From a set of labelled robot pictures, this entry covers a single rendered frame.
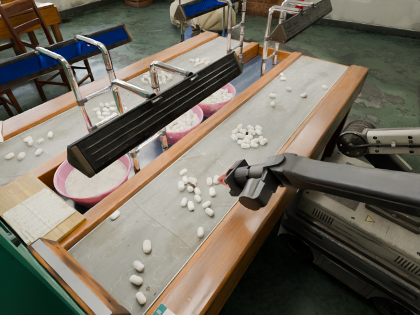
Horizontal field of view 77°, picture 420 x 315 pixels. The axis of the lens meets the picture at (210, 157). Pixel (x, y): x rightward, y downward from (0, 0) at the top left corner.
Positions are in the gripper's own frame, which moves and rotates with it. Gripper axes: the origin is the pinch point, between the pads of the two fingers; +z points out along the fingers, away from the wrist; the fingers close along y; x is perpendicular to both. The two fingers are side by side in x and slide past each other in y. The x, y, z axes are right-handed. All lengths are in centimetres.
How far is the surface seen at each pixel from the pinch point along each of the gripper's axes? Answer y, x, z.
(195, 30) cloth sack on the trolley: -255, -90, 198
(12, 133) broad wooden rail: 23, -52, 77
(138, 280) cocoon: 35.0, 5.1, 6.0
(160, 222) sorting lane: 18.3, 1.2, 13.8
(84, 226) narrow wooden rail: 33.4, -10.9, 24.9
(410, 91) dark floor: -295, 98, 8
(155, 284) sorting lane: 32.7, 8.8, 4.5
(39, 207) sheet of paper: 38, -22, 37
